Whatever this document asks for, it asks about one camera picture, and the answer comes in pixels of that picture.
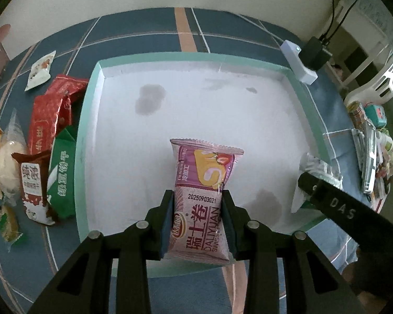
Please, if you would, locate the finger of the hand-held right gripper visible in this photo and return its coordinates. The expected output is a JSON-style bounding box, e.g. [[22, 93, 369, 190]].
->
[[297, 172, 330, 210]]

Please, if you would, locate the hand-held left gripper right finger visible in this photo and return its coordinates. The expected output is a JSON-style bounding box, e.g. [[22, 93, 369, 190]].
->
[[221, 190, 364, 314]]

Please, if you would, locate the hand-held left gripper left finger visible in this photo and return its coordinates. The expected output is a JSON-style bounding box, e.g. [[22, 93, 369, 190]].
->
[[28, 190, 175, 314]]

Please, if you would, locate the clear snack packet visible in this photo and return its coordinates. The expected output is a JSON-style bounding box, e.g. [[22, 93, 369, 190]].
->
[[290, 152, 344, 215]]

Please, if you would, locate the pink swiss roll packet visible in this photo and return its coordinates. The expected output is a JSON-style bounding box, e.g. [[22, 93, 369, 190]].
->
[[165, 138, 244, 266]]

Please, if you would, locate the white tray with green rim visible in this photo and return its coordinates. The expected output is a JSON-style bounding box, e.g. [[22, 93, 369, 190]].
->
[[75, 56, 335, 278]]

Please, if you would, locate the red patterned packet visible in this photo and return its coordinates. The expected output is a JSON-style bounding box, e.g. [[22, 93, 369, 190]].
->
[[28, 95, 64, 156]]

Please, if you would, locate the clear bread packet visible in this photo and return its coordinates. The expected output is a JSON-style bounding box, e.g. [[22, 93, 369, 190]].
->
[[0, 109, 28, 200]]

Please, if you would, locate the checkered small box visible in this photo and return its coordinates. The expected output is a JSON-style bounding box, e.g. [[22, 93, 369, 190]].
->
[[346, 101, 367, 128]]

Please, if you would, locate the teal small box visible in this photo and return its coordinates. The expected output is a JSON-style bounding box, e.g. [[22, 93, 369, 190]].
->
[[363, 103, 387, 127]]

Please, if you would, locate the white plastic stool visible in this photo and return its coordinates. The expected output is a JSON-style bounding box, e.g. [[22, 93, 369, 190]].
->
[[344, 36, 393, 105]]

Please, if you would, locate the white power strip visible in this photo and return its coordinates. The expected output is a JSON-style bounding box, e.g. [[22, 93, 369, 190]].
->
[[280, 39, 318, 85]]

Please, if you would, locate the black power adapter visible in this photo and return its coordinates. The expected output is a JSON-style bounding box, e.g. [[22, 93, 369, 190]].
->
[[299, 37, 333, 70]]

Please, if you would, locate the brown and white snack packet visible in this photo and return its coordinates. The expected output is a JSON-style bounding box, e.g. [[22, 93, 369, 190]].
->
[[11, 150, 58, 226]]

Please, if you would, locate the yellow and green snack packet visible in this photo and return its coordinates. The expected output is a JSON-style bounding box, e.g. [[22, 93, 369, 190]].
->
[[0, 203, 25, 252]]

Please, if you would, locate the red crumpled snack packet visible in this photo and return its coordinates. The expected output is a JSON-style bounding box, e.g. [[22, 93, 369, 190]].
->
[[44, 75, 90, 128]]

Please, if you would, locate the blue plaid tablecloth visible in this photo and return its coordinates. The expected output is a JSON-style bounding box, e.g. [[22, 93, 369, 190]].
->
[[0, 7, 361, 314]]

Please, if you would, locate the black cable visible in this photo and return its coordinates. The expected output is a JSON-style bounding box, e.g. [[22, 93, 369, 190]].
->
[[321, 0, 337, 41], [326, 0, 368, 41]]

